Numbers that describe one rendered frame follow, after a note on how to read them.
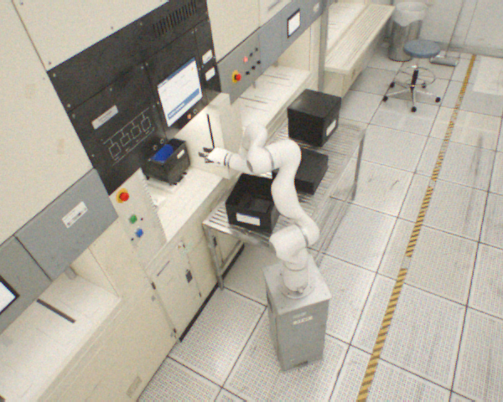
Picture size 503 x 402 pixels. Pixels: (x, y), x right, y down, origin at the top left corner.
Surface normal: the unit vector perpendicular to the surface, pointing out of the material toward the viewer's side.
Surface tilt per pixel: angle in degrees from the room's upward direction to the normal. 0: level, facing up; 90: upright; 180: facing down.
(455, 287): 0
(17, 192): 90
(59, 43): 92
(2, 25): 90
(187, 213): 0
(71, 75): 90
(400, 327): 0
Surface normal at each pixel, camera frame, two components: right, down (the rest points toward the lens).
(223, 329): -0.08, -0.70
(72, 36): 0.87, 0.31
